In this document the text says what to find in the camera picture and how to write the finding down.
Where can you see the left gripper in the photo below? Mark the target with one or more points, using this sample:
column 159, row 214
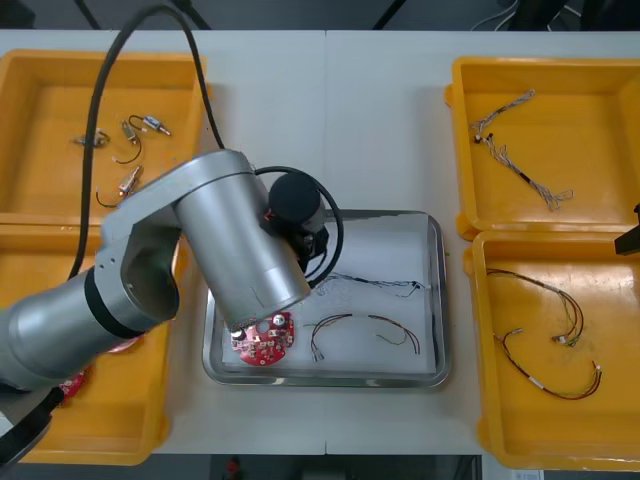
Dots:
column 312, row 245

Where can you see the silver-grey left robot arm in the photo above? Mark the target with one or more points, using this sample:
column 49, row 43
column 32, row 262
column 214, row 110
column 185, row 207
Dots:
column 225, row 225

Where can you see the white sheet liner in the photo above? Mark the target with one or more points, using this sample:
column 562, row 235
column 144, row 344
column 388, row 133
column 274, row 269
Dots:
column 380, row 250

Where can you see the round red circuit board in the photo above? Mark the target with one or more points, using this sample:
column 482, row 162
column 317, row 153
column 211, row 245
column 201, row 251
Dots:
column 262, row 345
column 125, row 345
column 75, row 384

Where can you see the white grey harness black sleeve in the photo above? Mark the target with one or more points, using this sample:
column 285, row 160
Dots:
column 525, row 176

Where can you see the steel tray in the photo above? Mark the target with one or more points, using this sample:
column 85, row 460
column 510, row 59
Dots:
column 440, row 300

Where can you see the yellow-orange plastic bin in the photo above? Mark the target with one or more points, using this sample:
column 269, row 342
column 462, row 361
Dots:
column 45, row 100
column 575, row 75
column 550, row 430
column 115, row 415

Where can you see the small metal solenoid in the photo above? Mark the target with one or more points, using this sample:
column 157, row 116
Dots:
column 131, row 181
column 128, row 131
column 91, row 140

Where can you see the metal solenoid blue label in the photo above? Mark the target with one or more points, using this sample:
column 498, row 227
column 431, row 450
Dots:
column 151, row 122

